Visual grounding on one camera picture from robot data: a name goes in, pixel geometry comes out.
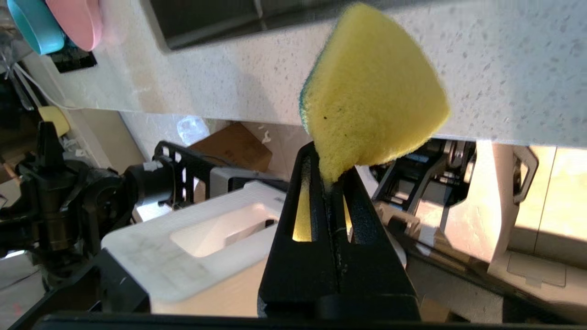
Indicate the pink plate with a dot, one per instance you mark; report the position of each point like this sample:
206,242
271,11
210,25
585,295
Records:
78,20

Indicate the white black robot base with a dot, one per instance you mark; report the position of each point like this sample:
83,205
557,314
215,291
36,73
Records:
183,256

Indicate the white plastic bag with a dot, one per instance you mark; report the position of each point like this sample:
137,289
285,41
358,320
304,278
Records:
192,129

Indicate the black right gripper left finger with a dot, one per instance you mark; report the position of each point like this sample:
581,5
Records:
298,279

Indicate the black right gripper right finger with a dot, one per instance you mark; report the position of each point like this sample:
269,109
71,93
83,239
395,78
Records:
376,284

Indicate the black induction cooktop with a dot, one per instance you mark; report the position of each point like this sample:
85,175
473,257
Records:
73,59

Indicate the teal bowl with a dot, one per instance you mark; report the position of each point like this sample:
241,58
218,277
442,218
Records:
36,25

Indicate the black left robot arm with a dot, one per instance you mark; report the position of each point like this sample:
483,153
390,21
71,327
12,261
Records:
69,201

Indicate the stainless steel sink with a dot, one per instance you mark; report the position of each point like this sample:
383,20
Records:
220,18

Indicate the brown cardboard box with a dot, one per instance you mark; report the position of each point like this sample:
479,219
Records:
234,146

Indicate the small yellow object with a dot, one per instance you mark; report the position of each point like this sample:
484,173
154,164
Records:
55,118

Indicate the yellow green sponge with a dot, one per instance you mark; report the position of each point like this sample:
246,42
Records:
371,91

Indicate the black metal torso frame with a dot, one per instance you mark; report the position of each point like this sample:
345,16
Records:
91,293

